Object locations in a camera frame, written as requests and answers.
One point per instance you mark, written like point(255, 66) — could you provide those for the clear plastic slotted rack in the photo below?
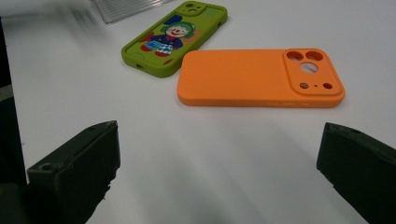
point(124, 9)

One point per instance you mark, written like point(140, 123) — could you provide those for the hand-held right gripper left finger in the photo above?
point(71, 174)

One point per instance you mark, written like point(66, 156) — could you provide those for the green snack packet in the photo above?
point(174, 40)

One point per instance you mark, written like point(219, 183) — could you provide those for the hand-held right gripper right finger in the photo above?
point(364, 168)

